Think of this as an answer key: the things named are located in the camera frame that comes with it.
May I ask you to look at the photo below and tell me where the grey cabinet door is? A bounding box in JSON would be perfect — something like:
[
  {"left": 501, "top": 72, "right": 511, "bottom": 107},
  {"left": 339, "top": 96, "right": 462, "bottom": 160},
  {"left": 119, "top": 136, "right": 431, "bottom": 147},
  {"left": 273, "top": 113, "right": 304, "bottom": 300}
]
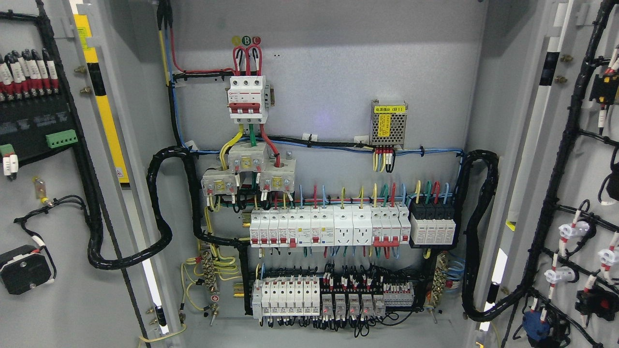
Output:
[
  {"left": 467, "top": 0, "right": 619, "bottom": 348},
  {"left": 1, "top": 0, "right": 161, "bottom": 348}
]

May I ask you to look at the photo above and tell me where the top current transformer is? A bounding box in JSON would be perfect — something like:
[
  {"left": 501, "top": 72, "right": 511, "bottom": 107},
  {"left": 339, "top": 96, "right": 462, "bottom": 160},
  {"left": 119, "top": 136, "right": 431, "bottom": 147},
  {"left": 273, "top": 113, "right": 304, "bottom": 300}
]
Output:
[{"left": 228, "top": 142, "right": 268, "bottom": 173}]

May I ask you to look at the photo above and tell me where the white socket breaker row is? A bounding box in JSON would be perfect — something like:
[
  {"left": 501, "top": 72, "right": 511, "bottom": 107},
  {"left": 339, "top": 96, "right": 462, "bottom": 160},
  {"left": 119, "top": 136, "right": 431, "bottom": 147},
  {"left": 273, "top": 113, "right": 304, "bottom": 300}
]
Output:
[{"left": 250, "top": 204, "right": 412, "bottom": 247}]

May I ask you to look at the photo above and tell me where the metal mesh power supply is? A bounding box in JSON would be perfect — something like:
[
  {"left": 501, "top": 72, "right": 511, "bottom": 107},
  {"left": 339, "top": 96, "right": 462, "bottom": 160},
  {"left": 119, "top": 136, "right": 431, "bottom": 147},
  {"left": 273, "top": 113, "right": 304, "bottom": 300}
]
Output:
[{"left": 369, "top": 99, "right": 408, "bottom": 147}]

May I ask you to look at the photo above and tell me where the left current transformer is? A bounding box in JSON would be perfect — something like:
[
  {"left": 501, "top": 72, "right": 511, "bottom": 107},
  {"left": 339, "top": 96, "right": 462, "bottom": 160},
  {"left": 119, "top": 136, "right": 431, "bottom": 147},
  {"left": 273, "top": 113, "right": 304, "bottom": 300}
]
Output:
[{"left": 201, "top": 168, "right": 242, "bottom": 196}]

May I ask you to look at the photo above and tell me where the red white main breaker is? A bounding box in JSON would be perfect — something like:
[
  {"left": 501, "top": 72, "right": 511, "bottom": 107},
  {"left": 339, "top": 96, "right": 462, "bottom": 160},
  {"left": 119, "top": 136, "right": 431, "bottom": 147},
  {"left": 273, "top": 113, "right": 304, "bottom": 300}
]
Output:
[{"left": 226, "top": 76, "right": 272, "bottom": 125}]

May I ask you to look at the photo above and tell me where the lower white breaker row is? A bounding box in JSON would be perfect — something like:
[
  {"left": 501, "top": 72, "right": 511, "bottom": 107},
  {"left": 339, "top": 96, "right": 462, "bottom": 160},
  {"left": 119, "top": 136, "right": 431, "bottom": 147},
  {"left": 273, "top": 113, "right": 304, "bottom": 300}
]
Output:
[{"left": 251, "top": 275, "right": 322, "bottom": 321}]

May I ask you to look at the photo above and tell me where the black surge protector block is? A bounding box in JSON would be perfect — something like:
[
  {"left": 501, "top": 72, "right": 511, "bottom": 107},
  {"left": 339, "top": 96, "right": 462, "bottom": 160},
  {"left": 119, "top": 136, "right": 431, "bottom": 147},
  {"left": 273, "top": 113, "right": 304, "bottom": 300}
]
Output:
[{"left": 409, "top": 200, "right": 457, "bottom": 250}]

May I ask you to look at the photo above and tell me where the brass ground terminal bar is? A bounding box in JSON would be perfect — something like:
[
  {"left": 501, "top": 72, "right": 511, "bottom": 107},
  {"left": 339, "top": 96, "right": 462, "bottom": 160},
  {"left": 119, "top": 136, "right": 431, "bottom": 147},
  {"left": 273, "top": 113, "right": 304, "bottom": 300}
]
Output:
[{"left": 200, "top": 247, "right": 220, "bottom": 303}]

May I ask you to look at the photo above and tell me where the black digital power meter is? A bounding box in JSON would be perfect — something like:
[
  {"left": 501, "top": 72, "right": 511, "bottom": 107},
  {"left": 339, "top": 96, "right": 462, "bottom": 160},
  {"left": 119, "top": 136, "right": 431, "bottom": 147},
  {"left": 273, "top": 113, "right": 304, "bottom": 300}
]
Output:
[{"left": 0, "top": 95, "right": 76, "bottom": 164}]

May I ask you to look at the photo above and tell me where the right black cable conduit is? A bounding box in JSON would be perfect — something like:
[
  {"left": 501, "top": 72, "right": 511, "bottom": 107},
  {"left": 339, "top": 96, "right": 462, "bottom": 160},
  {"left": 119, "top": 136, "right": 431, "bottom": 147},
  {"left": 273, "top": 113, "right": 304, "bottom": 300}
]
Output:
[{"left": 455, "top": 149, "right": 503, "bottom": 322}]

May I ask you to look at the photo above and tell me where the black cable conduit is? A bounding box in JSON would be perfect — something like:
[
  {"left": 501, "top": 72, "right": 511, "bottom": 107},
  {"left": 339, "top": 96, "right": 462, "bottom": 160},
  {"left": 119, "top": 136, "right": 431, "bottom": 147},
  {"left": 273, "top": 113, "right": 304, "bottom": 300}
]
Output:
[
  {"left": 73, "top": 145, "right": 250, "bottom": 270},
  {"left": 455, "top": 149, "right": 503, "bottom": 322}
]

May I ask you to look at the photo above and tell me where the left black cable conduit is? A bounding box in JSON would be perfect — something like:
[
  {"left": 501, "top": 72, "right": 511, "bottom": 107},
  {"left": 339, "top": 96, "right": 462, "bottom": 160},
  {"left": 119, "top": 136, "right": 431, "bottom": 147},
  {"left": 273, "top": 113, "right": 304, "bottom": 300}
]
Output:
[{"left": 73, "top": 145, "right": 250, "bottom": 270}]

